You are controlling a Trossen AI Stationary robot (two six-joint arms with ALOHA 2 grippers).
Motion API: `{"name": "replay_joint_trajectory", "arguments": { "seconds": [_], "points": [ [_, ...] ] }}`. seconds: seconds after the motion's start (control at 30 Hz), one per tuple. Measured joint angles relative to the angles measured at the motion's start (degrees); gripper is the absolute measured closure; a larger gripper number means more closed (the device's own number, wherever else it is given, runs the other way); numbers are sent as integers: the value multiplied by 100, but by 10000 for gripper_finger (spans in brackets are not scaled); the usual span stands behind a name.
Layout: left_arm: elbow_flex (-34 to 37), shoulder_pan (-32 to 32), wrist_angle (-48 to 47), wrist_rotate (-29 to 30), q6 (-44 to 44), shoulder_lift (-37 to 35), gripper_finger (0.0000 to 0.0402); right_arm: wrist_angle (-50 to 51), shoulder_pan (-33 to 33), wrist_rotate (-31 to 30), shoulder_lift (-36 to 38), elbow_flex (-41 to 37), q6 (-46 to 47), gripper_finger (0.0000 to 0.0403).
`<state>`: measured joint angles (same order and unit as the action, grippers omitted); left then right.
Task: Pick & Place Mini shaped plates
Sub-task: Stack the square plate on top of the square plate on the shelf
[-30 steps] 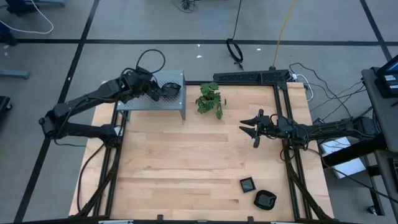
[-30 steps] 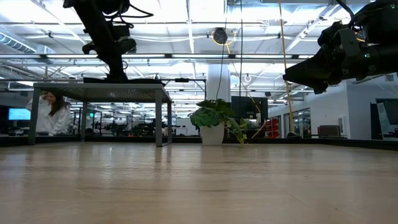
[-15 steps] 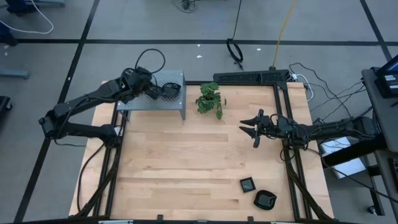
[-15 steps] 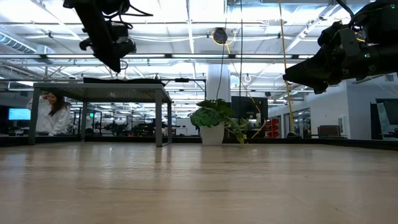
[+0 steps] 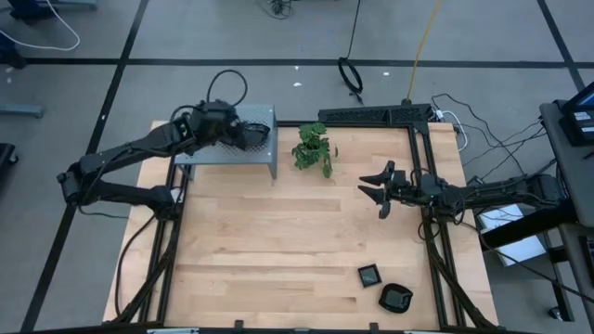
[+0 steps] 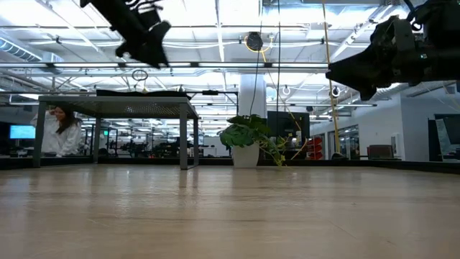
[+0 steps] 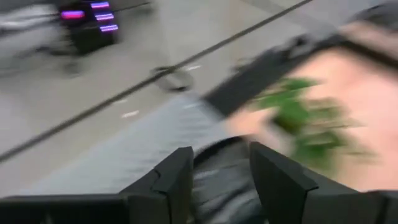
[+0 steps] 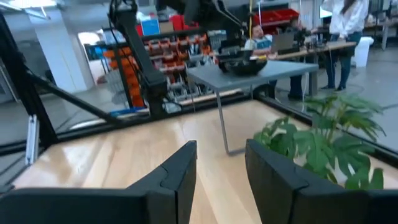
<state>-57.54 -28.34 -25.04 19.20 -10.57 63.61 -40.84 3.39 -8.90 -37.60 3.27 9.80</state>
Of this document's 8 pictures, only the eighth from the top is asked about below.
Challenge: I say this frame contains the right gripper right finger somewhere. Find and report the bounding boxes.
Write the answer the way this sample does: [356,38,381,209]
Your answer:
[244,139,398,224]

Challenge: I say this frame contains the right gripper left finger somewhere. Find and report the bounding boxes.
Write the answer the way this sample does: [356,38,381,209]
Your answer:
[0,140,198,224]

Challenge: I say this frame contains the black glossy wavy plate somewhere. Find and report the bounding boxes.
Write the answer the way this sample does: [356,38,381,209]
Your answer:
[218,57,269,77]

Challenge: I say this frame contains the red storage bins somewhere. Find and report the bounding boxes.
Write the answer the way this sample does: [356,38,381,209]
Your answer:
[252,8,300,28]
[169,14,200,31]

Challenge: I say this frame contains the brown cardboard box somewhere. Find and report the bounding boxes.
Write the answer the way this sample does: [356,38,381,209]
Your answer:
[159,20,175,34]

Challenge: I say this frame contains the orange parts bin rack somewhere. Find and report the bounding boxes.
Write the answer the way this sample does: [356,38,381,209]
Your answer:
[104,30,220,110]

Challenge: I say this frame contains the blue box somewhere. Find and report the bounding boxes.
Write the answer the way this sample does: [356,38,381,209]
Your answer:
[140,18,162,36]

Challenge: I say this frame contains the person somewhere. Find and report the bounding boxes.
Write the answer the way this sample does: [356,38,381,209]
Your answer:
[320,0,370,91]
[244,24,304,100]

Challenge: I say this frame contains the green potted plant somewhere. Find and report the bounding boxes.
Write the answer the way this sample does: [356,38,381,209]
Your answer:
[252,93,387,191]

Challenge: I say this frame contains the grey laptop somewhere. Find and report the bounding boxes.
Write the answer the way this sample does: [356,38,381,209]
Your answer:
[271,32,296,54]

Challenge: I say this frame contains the grey perforated metal shelf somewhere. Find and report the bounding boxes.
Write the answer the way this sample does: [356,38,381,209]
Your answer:
[185,58,320,156]

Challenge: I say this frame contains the wooden top desk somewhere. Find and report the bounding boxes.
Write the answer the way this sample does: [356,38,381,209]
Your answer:
[264,41,358,97]

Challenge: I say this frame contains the white waste bin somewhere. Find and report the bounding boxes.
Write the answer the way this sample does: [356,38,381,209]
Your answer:
[353,36,374,68]

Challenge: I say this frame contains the yellow hanging cable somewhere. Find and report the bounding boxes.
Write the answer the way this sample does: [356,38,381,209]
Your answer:
[248,0,254,32]

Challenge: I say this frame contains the silver frame bracket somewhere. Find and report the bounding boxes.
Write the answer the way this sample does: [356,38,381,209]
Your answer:
[25,114,40,166]

